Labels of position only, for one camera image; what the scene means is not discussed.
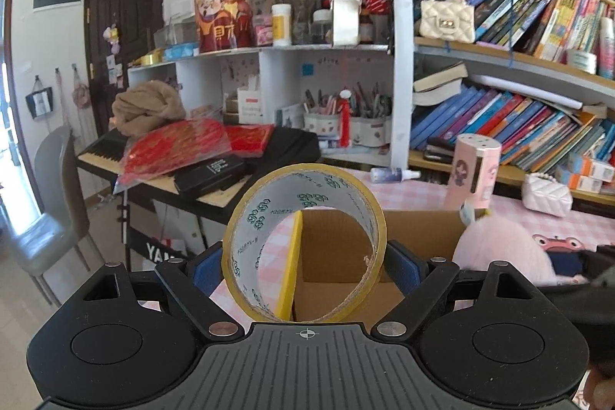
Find small spray bottle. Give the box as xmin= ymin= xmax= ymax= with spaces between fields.
xmin=370 ymin=167 xmax=422 ymax=183

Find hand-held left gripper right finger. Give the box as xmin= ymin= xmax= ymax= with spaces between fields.
xmin=375 ymin=242 xmax=541 ymax=341

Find clear plastic box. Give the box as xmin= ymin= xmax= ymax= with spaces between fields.
xmin=154 ymin=23 xmax=198 ymax=48

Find pink checked tablecloth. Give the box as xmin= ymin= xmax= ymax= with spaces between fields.
xmin=206 ymin=167 xmax=615 ymax=330

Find row of blue spined books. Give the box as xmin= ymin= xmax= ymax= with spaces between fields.
xmin=411 ymin=86 xmax=607 ymax=173

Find yellow packing tape roll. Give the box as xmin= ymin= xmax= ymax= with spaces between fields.
xmin=222 ymin=163 xmax=387 ymax=324

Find dark tote bag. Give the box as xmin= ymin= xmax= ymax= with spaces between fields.
xmin=25 ymin=74 xmax=54 ymax=121

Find red cartoon figure tin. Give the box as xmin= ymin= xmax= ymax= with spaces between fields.
xmin=194 ymin=0 xmax=256 ymax=54

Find white carton container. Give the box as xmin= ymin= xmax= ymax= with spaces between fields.
xmin=331 ymin=0 xmax=361 ymax=46

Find thick book lying flat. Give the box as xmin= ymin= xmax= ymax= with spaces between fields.
xmin=413 ymin=61 xmax=470 ymax=106

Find black rectangular case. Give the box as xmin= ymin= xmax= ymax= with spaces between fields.
xmin=174 ymin=153 xmax=249 ymax=200

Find pink plush toy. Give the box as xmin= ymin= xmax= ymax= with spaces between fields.
xmin=452 ymin=201 xmax=584 ymax=287

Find small doll door charm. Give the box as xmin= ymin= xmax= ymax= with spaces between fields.
xmin=103 ymin=26 xmax=121 ymax=56

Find grey chair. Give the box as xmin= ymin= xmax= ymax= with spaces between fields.
xmin=8 ymin=126 xmax=105 ymax=306

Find pink cartoon cylinder bottle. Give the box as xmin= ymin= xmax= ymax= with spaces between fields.
xmin=444 ymin=134 xmax=503 ymax=211

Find red tassel ornament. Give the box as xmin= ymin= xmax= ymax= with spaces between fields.
xmin=336 ymin=90 xmax=354 ymax=149

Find black electronic keyboard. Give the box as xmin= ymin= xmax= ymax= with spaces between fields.
xmin=77 ymin=126 xmax=322 ymax=223

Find rolled white paper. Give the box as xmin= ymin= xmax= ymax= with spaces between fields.
xmin=468 ymin=74 xmax=585 ymax=109

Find brown cloth bundle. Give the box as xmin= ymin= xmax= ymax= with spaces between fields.
xmin=112 ymin=81 xmax=186 ymax=137

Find cardboard box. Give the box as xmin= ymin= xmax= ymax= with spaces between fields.
xmin=276 ymin=209 xmax=469 ymax=324

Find red gold paper packet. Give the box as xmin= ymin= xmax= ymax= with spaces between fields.
xmin=226 ymin=125 xmax=276 ymax=159

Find wooden bookshelf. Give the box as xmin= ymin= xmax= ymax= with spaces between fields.
xmin=406 ymin=0 xmax=615 ymax=208

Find brown glass bottle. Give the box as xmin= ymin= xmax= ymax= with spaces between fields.
xmin=359 ymin=13 xmax=375 ymax=45

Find small pink box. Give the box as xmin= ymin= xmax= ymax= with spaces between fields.
xmin=253 ymin=23 xmax=274 ymax=48

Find pink quilted pearl bag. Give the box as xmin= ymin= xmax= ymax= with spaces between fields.
xmin=522 ymin=172 xmax=574 ymax=217

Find white paper bag red label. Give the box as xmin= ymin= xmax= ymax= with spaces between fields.
xmin=236 ymin=86 xmax=263 ymax=125

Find light blue box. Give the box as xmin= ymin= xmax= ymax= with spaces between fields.
xmin=162 ymin=42 xmax=199 ymax=61

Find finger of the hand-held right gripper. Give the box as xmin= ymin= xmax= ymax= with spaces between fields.
xmin=545 ymin=247 xmax=615 ymax=290

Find row of colourful leaning books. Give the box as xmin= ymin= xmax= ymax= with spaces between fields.
xmin=473 ymin=0 xmax=615 ymax=66

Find bag of red paper decorations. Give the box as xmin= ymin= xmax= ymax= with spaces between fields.
xmin=115 ymin=119 xmax=232 ymax=192

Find orange white medicine boxes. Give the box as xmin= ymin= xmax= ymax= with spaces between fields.
xmin=557 ymin=153 xmax=615 ymax=196

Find pink hanging pouch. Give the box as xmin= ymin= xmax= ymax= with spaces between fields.
xmin=72 ymin=64 xmax=92 ymax=108

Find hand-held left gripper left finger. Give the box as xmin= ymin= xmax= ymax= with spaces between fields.
xmin=81 ymin=244 xmax=243 ymax=344

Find black keyboard stand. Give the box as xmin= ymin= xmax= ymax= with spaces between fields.
xmin=118 ymin=189 xmax=207 ymax=271

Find glass jar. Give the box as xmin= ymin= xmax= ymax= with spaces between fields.
xmin=312 ymin=9 xmax=334 ymax=46

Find white shelf unit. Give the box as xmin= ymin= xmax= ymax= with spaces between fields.
xmin=127 ymin=0 xmax=415 ymax=171

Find white quilted handbag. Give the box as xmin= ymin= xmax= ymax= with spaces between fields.
xmin=419 ymin=0 xmax=476 ymax=44

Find white bottle yellow label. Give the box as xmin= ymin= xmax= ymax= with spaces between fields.
xmin=271 ymin=3 xmax=293 ymax=47

